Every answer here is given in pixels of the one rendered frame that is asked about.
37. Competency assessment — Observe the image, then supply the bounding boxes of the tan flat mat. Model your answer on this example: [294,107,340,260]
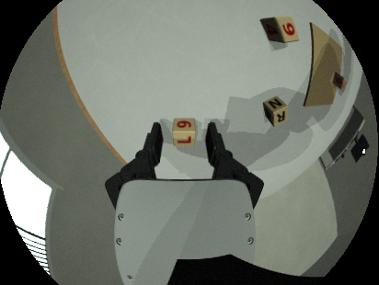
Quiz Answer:
[303,22,342,107]

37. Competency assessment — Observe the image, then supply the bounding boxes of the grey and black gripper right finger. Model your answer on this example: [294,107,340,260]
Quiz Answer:
[205,122,264,210]

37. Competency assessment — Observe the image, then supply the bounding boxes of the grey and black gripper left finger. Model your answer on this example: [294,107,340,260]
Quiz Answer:
[105,122,163,210]

